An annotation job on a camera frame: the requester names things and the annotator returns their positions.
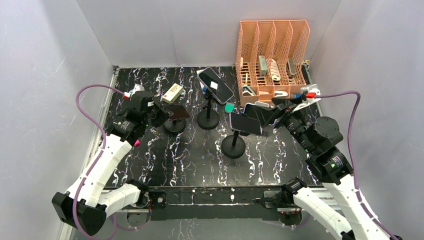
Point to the grey item in organizer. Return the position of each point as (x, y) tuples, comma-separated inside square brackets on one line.
[(291, 68)]

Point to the clear-case phone on stand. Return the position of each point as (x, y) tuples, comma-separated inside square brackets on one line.
[(220, 90)]

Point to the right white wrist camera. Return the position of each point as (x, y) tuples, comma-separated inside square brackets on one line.
[(310, 94)]

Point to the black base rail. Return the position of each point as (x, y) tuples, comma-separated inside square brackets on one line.
[(215, 202)]

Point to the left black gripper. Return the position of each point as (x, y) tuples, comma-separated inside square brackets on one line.
[(164, 112)]

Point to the white ribbed item in organizer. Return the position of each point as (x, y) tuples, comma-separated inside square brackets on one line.
[(274, 71)]

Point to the teal white eraser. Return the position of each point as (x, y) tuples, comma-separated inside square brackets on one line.
[(229, 107)]

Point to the black phone stand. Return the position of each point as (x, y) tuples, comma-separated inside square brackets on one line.
[(233, 146), (175, 126), (208, 119)]

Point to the grey stapler in organizer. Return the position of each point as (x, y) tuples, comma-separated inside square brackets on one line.
[(262, 65)]

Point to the light blue phone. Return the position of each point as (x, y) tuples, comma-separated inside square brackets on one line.
[(249, 111)]

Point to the orange file organizer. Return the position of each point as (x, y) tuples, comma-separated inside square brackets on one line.
[(275, 39)]

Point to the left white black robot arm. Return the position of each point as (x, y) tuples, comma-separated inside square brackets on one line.
[(84, 206)]

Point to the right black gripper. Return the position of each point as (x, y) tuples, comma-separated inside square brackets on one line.
[(277, 111)]

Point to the cream box with red label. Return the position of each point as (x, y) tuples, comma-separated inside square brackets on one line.
[(172, 94)]

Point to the white tape dispenser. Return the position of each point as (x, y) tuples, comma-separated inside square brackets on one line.
[(281, 94)]

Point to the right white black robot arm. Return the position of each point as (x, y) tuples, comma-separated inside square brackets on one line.
[(354, 219)]

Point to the white-edged phone on stand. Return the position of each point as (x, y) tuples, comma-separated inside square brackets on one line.
[(245, 124)]

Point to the purple-edged phone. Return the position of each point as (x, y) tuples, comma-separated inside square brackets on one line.
[(179, 111)]

